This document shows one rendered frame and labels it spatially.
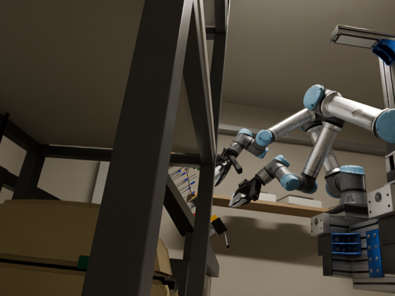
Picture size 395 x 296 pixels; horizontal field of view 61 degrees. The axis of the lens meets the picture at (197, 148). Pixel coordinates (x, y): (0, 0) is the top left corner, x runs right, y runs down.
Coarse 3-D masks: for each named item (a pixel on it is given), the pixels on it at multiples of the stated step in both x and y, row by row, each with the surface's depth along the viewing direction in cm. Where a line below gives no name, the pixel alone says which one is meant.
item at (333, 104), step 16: (304, 96) 156; (320, 96) 146; (336, 96) 144; (320, 112) 149; (336, 112) 141; (352, 112) 133; (368, 112) 127; (384, 112) 118; (368, 128) 128; (384, 128) 117
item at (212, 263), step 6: (186, 234) 83; (192, 234) 83; (186, 240) 82; (186, 246) 82; (210, 246) 98; (186, 252) 81; (210, 252) 99; (186, 258) 81; (210, 258) 101; (216, 258) 144; (210, 264) 103; (216, 264) 148; (210, 270) 118; (216, 270) 153; (210, 276) 179; (216, 276) 169
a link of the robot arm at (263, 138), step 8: (304, 112) 180; (312, 112) 179; (288, 120) 177; (296, 120) 177; (304, 120) 179; (312, 120) 182; (320, 120) 188; (272, 128) 175; (280, 128) 175; (288, 128) 176; (296, 128) 179; (256, 136) 174; (264, 136) 171; (272, 136) 173; (280, 136) 176; (256, 144) 176; (264, 144) 172
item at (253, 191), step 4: (256, 180) 167; (252, 184) 166; (256, 184) 165; (260, 184) 168; (252, 188) 163; (256, 188) 164; (260, 188) 166; (252, 192) 160; (256, 192) 161; (252, 196) 159; (256, 196) 160
